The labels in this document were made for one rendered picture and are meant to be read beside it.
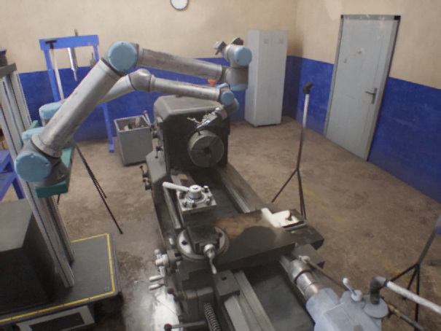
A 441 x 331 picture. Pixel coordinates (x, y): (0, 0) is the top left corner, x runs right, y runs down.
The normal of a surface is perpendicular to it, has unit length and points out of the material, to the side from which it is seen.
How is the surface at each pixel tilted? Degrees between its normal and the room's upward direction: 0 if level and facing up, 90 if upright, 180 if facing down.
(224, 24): 90
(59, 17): 90
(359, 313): 0
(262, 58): 90
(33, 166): 93
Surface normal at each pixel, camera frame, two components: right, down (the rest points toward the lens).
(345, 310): 0.00, -0.88
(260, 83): 0.34, 0.43
